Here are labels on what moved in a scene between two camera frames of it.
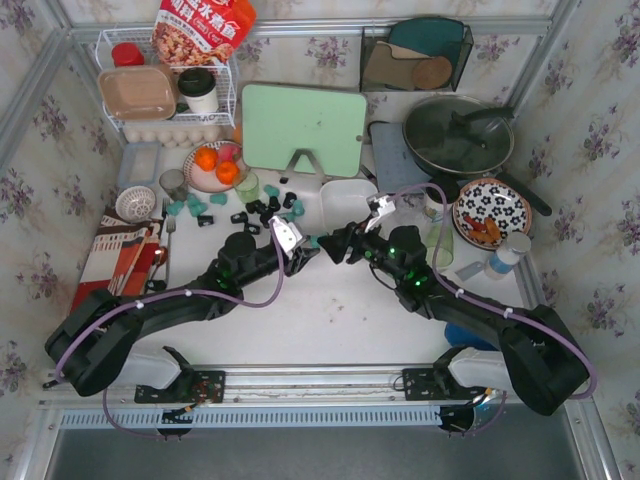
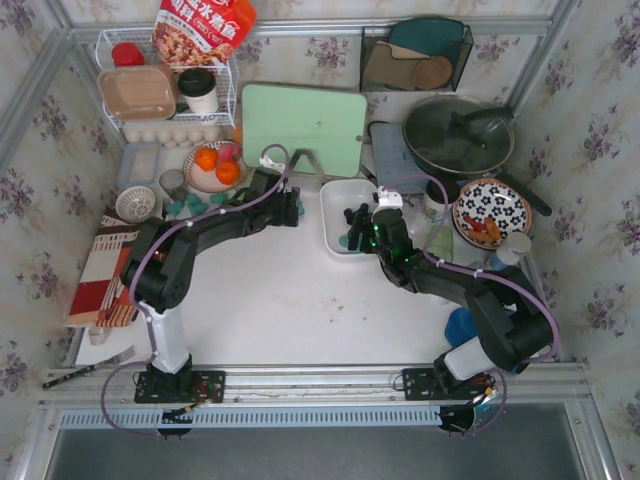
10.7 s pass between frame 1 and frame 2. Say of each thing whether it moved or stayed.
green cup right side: stayed
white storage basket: stayed
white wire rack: stayed
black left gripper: moved
